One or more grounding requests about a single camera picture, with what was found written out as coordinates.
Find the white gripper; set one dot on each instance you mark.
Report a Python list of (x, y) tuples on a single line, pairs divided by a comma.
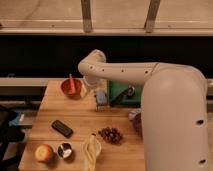
[(91, 86)]

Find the blue sponge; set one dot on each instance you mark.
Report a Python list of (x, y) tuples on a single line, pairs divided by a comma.
[(101, 98)]

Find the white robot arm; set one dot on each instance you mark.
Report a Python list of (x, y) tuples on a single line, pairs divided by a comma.
[(173, 109)]

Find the orange bowl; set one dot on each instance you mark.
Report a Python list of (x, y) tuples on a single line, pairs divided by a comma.
[(65, 87)]

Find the orange carrot stick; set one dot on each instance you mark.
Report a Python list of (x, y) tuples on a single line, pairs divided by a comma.
[(72, 85)]

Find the green plastic bin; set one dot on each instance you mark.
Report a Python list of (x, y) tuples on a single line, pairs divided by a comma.
[(115, 88)]

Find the black scoop in bin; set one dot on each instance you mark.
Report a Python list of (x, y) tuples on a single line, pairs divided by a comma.
[(129, 92)]

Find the dark grape bunch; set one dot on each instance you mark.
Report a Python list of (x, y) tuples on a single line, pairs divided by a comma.
[(111, 135)]

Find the yellow banana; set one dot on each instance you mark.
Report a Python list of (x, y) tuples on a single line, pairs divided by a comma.
[(91, 149)]

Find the small metal cup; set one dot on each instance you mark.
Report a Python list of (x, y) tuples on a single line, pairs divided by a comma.
[(64, 150)]

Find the red apple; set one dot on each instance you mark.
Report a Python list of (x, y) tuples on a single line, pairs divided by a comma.
[(44, 153)]

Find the black chair at left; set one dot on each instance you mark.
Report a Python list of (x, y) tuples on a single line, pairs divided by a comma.
[(8, 134)]

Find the metal window rail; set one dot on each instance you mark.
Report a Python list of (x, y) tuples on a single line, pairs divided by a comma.
[(19, 28)]

